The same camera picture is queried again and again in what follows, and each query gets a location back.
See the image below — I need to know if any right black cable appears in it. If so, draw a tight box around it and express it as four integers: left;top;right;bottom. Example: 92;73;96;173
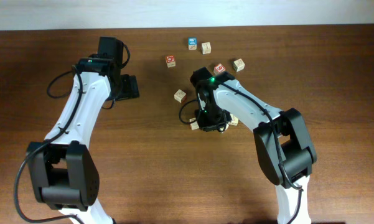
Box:
178;98;202;126

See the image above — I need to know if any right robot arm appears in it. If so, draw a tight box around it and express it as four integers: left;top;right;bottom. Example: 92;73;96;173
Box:
190;67;317;223

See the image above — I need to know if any wooden block letter I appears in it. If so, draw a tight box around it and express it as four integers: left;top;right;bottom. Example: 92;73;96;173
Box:
228;114;239;126

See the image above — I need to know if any blue top wooden block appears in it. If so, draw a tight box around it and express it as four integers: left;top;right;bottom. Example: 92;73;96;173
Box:
188;37;197;50

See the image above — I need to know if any green edged picture block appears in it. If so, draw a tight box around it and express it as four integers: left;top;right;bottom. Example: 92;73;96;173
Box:
220;124;230;133

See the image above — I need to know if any red top wooden block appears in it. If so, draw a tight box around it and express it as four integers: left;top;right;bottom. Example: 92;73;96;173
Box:
165;55;175;68

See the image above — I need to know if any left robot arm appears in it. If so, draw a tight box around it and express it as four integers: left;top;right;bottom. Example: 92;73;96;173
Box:
21;37;139;223

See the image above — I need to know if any wooden block with apple picture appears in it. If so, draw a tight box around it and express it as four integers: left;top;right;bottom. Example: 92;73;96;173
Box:
189;118;199;130

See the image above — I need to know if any left black cable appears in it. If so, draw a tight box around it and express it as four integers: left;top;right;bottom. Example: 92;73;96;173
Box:
13;70;85;224

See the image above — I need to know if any red number nine block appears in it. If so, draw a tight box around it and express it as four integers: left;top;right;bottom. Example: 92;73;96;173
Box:
213;63;226;75

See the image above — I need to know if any green sided wooden block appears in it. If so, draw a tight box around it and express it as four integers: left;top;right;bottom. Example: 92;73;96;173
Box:
233;58;245;72

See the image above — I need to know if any plain wooden block letter J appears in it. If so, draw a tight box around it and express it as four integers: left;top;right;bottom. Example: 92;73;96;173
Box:
201;42;212;55

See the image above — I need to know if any black cable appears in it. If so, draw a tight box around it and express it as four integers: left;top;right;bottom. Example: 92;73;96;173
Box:
13;70;85;224
178;98;202;126

